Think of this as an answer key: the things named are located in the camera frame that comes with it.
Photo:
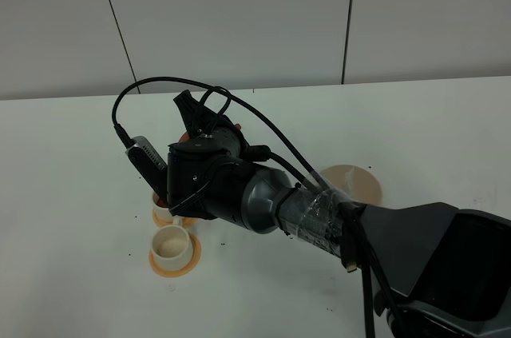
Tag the orange saucer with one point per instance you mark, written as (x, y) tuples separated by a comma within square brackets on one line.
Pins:
[(187, 268), (187, 222)]

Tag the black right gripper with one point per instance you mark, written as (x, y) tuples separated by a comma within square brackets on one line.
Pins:
[(216, 173)]

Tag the far orange saucer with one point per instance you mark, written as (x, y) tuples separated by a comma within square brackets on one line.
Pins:
[(187, 222)]

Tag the beige round teapot coaster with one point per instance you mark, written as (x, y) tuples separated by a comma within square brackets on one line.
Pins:
[(355, 182)]

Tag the near orange saucer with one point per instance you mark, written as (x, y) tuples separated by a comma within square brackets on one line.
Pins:
[(187, 268)]

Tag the near white teacup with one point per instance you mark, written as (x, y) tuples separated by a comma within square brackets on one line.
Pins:
[(172, 248)]

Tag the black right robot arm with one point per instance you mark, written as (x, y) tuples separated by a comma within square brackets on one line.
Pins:
[(432, 270)]

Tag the white teacup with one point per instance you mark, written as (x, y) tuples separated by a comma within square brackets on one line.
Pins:
[(161, 215), (172, 248)]

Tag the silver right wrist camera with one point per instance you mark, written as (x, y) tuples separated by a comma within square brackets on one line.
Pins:
[(149, 164)]

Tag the far white teacup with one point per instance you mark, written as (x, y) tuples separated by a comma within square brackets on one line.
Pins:
[(161, 215)]

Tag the brown clay teapot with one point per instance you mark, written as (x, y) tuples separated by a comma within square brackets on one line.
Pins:
[(185, 137)]

